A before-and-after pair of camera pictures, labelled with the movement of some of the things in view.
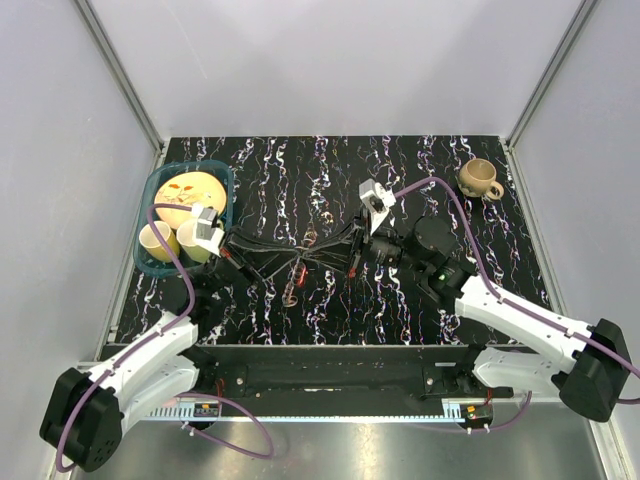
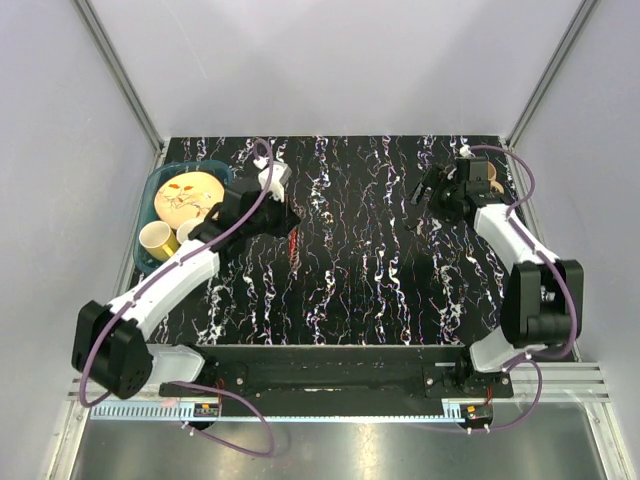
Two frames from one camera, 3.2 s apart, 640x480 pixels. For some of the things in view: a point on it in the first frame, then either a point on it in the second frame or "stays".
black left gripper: (240, 248) to (288, 219)
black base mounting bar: (343, 371) stays
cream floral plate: (186, 189) stays
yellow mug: (150, 240) stays
